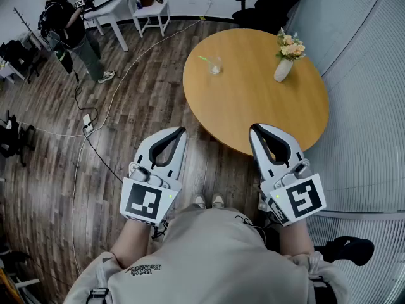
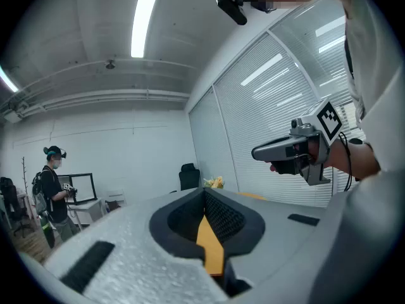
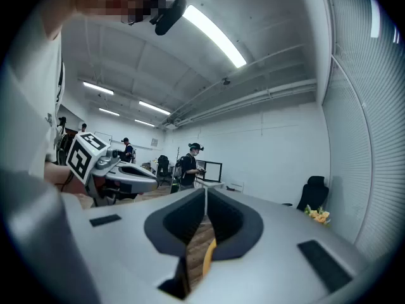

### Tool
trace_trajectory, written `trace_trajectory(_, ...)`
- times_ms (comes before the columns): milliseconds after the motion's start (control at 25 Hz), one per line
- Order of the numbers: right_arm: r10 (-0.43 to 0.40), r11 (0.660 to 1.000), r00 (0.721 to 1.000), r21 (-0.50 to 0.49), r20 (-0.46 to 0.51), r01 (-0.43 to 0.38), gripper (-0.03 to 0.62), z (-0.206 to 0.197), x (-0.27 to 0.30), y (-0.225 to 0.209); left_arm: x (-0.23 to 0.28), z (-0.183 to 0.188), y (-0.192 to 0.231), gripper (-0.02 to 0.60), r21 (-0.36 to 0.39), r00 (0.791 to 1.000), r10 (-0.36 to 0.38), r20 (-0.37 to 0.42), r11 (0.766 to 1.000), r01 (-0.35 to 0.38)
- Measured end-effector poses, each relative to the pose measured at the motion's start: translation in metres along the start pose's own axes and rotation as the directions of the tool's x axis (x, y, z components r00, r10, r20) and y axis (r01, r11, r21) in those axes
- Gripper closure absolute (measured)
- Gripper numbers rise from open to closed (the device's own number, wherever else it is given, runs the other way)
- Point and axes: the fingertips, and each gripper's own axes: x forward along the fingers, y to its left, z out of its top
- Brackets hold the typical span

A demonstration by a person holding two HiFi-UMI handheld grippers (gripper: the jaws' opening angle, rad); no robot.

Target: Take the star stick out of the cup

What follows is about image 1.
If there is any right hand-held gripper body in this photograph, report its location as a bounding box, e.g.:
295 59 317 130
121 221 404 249
258 159 327 227

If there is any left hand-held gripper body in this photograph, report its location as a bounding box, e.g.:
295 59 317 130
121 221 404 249
120 161 183 227

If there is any clear glass cup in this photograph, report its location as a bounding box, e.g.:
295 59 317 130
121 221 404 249
208 55 223 75

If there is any green straw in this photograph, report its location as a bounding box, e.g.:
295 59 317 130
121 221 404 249
197 54 220 73

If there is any person's left forearm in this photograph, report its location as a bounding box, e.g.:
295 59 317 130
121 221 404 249
109 217 159 269

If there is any person's right forearm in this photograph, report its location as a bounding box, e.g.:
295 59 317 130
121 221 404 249
278 217 316 257

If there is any person's right shoe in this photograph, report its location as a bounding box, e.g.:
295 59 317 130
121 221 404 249
211 193 226 210

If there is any white power strip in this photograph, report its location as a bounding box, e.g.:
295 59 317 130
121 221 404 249
82 113 95 136

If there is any white ribbed vase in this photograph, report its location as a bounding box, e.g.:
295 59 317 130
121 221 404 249
273 58 294 83

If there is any person's beige sweatshirt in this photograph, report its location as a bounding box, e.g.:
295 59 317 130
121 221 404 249
63 205 351 304

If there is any yellow flower bouquet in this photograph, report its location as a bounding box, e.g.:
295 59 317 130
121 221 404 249
275 27 307 62

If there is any black chair with backpack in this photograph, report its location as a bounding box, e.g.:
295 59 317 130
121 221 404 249
0 109 37 168

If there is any white desk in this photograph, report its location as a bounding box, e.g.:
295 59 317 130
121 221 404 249
82 0 132 53

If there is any cluttered metal rack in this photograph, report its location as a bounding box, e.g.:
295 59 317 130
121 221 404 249
0 242 42 304

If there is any black chair with bags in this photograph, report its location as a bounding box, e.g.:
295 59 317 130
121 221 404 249
0 39 48 84

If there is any black coat rack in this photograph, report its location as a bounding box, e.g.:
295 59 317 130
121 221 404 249
12 6 33 33

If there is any black wrist cord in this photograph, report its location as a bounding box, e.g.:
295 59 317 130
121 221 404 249
235 214 276 234
151 219 169 241

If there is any black cable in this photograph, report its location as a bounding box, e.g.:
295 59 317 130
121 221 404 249
73 70 99 131
82 131 124 184

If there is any long white cable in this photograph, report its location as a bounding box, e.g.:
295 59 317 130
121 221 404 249
71 3 212 277

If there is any thin white cable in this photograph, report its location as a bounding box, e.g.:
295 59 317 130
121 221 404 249
17 120 85 139

